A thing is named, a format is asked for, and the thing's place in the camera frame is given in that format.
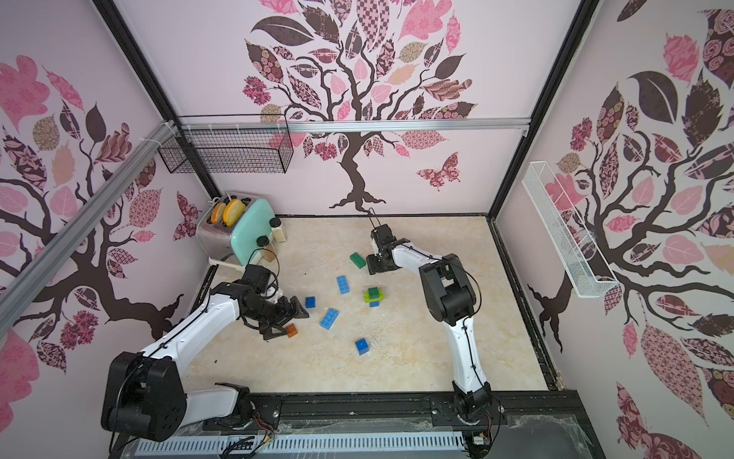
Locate pale spice jar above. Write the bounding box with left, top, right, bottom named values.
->
left=269, top=217, right=287, bottom=243

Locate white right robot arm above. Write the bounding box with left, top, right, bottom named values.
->
left=367, top=224, right=493, bottom=425

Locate aluminium rail back wall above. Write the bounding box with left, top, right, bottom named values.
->
left=182, top=118, right=531, bottom=134

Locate mint green toaster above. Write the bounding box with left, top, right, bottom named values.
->
left=195, top=191, right=275, bottom=270

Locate white cable duct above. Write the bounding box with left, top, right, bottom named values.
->
left=132, top=431, right=466, bottom=458

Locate aluminium rail left wall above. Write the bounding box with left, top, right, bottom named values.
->
left=1, top=120, right=174, bottom=335

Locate brown square lego brick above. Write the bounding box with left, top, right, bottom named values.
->
left=286, top=324, right=298, bottom=339

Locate white wire shelf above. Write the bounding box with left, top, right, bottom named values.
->
left=522, top=162, right=619, bottom=298

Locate black corner frame post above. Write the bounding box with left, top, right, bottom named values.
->
left=487, top=0, right=600, bottom=223

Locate light blue long lego brick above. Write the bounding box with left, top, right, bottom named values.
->
left=319, top=308, right=339, bottom=330

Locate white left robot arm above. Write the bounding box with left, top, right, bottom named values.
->
left=101, top=264, right=309, bottom=442

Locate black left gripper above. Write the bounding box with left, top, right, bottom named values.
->
left=242, top=296, right=308, bottom=340

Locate blue small lego brick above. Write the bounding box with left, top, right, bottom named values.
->
left=355, top=339, right=370, bottom=356

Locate brown spice jar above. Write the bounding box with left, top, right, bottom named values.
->
left=256, top=235, right=277, bottom=263

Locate aluminium rail wall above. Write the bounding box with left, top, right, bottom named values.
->
left=1, top=120, right=174, bottom=335
left=182, top=118, right=531, bottom=134

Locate small dark green lego brick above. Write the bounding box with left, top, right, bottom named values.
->
left=350, top=252, right=367, bottom=269

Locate black wire basket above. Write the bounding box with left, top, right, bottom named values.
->
left=158, top=112, right=296, bottom=174

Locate lime green lego brick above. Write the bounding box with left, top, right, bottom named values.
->
left=364, top=290, right=384, bottom=303

